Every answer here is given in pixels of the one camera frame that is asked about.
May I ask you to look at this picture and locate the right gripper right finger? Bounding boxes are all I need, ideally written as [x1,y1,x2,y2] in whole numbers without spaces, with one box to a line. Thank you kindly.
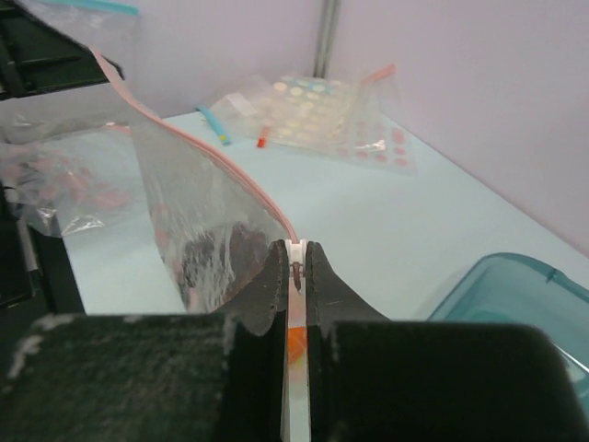
[306,242,588,441]

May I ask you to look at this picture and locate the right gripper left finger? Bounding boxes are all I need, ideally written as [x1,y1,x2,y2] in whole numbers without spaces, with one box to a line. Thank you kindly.
[1,240,290,441]

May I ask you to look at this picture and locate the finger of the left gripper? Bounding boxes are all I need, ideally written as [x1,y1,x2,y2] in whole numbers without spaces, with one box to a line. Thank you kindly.
[1,1,106,100]

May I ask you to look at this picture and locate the orange fruit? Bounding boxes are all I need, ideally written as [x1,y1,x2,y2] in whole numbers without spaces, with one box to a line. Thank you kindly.
[286,327,307,366]

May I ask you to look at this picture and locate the teal transparent plastic tray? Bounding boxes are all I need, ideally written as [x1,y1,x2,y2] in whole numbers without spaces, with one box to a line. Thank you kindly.
[425,251,589,383]

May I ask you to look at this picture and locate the clear zip bag red dots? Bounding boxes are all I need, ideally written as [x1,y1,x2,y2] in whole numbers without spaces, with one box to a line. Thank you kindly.
[92,50,311,441]

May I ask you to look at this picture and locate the clear zip bag pink zipper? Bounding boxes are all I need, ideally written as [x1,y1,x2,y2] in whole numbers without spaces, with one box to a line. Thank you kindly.
[1,102,145,238]

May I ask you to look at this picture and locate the zip bag blue zipper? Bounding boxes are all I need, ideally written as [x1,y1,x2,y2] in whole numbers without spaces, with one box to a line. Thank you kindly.
[196,106,232,145]

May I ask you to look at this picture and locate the zip bag red dots back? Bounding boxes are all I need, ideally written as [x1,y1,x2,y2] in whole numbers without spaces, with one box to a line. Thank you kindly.
[331,73,418,176]

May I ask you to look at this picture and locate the zip bag pastel dots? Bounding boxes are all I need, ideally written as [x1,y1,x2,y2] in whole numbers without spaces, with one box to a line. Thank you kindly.
[206,64,401,153]

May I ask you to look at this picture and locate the clear bag teal zipper wall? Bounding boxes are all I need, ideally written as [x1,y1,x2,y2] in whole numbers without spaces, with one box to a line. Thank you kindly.
[19,1,141,83]

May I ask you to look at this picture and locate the left aluminium frame post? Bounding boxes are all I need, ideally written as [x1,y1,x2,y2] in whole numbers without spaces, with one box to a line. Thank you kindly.
[313,0,341,78]

